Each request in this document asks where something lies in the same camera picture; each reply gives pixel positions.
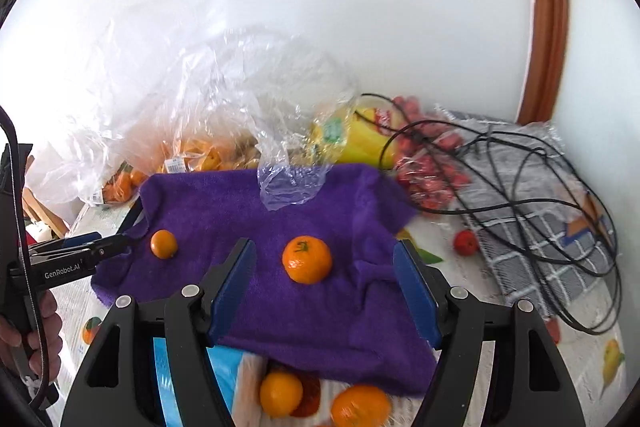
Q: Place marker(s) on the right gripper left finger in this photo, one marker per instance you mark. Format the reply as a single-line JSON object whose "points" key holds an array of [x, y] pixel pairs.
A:
{"points": [[116, 383]]}

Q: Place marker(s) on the wooden chair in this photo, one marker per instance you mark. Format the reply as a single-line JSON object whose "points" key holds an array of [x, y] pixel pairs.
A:
{"points": [[36, 211]]}

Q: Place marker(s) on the yellow package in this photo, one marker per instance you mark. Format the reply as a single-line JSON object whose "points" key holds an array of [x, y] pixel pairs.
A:
{"points": [[358, 138]]}

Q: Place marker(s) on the orange with green stem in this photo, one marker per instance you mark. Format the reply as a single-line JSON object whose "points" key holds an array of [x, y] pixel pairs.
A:
{"points": [[307, 260]]}

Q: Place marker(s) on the clear plastic bag right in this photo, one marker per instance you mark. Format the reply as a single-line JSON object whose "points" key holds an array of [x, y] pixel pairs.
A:
{"points": [[297, 150]]}

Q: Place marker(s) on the blue tissue pack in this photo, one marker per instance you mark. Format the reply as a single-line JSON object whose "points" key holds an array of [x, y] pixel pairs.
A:
{"points": [[196, 384]]}

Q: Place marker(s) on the red fruits bag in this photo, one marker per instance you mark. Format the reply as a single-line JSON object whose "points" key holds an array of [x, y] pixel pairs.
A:
{"points": [[424, 166]]}

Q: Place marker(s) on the red fruit by cloth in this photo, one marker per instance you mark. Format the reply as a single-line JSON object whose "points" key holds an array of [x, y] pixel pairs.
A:
{"points": [[466, 243]]}

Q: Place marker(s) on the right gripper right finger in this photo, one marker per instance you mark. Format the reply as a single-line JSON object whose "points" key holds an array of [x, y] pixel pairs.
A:
{"points": [[529, 382]]}

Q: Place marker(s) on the grey checked packaged cloth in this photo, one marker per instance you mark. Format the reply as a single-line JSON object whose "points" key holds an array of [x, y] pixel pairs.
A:
{"points": [[545, 236]]}

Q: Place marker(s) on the clear plastic bag middle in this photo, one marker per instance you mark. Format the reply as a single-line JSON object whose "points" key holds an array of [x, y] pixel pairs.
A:
{"points": [[248, 76]]}

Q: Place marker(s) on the left hand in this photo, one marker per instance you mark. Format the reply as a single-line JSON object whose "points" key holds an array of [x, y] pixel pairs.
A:
{"points": [[52, 325]]}

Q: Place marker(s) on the clear plastic bag left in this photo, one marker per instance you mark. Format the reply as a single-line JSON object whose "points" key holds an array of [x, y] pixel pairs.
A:
{"points": [[134, 127]]}

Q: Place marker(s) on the brown door frame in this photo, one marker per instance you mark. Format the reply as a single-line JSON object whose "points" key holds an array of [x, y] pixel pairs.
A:
{"points": [[546, 61]]}

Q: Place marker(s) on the clear plastic bag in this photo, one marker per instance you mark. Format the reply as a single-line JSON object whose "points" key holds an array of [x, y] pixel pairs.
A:
{"points": [[248, 76], [297, 150], [134, 127]]}

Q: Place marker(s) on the purple towel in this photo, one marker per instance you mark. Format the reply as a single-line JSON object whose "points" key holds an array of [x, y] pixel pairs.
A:
{"points": [[353, 326]]}

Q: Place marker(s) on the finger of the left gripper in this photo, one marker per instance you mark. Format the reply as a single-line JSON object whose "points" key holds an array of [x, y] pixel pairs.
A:
{"points": [[90, 246]]}

